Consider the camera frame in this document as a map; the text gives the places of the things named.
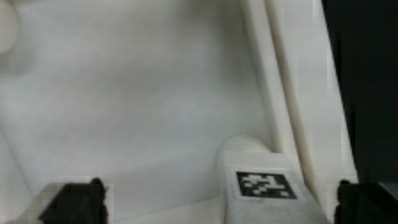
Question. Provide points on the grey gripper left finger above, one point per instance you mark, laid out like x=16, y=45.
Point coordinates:
x=70, y=204

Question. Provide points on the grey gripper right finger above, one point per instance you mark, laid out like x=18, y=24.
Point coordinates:
x=366, y=203

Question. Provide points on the white square table top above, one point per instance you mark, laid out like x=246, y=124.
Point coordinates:
x=132, y=87

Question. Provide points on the white U-shaped fence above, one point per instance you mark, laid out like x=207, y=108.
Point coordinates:
x=313, y=97

